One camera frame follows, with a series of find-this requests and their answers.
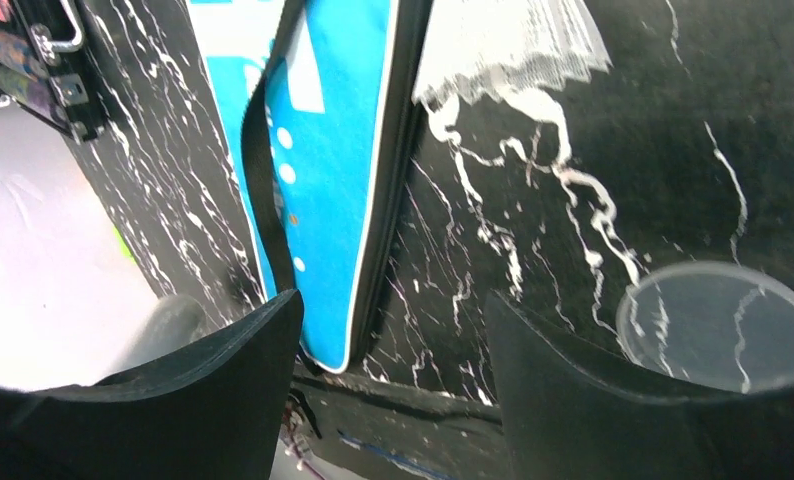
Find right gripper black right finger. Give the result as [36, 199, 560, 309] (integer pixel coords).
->
[483, 292, 794, 479]

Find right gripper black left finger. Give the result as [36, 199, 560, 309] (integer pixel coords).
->
[0, 290, 304, 479]

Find clear plastic tube lid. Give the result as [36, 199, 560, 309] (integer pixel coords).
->
[616, 261, 794, 394]

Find white shuttlecock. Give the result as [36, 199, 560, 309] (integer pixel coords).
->
[413, 0, 612, 104]

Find white shuttlecock tube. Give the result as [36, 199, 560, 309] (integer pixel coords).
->
[100, 294, 207, 384]

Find black base beam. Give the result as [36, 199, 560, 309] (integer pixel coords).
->
[289, 366, 514, 479]

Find green clip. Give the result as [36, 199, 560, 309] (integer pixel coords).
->
[113, 227, 137, 264]

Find blue racket bag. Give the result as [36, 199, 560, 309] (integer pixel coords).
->
[188, 1, 430, 374]

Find black aluminium case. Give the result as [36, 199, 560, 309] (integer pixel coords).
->
[0, 0, 107, 143]

